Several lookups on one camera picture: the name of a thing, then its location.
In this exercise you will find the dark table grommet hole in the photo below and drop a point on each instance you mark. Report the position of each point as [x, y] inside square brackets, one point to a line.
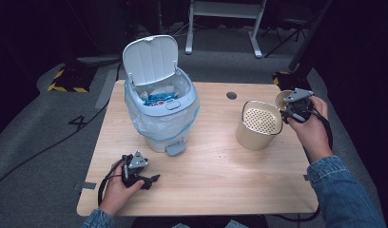
[231, 95]

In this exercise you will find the black tripod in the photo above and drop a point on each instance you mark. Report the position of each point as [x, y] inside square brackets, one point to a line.
[285, 39]

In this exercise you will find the beige cup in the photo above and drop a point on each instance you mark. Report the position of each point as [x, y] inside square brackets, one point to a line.
[281, 97]

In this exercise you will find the blue crumpled packet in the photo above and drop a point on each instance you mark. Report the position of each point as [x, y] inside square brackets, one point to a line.
[159, 98]

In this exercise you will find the beige round container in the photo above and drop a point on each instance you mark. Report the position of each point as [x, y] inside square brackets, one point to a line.
[252, 139]

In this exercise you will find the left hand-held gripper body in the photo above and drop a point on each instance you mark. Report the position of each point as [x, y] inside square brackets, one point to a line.
[135, 166]

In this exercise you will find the white pedal trash bin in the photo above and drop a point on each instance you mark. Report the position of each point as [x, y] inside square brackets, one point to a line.
[152, 60]

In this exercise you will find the grey tape piece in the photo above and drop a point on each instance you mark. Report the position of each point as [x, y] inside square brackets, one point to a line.
[87, 186]

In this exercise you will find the person's right hand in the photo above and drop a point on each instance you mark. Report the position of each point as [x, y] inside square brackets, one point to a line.
[311, 133]

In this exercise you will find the white crumpled paper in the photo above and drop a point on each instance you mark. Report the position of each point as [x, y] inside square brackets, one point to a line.
[162, 89]

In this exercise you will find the dark metal stand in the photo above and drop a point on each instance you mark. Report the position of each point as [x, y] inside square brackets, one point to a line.
[309, 34]

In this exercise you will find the person's left hand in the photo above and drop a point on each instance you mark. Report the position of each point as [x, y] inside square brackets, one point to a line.
[117, 193]

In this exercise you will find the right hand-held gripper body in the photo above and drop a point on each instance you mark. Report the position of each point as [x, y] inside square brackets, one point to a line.
[298, 104]

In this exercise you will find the clear plastic bin liner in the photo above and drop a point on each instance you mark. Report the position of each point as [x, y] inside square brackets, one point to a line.
[157, 126]

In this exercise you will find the yellow black striped base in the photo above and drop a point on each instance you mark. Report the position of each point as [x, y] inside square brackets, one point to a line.
[285, 80]
[67, 84]

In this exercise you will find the white desk frame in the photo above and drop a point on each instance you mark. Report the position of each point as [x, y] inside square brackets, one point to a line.
[225, 9]

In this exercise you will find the beige perforated strainer insert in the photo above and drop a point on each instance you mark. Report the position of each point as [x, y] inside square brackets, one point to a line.
[260, 120]

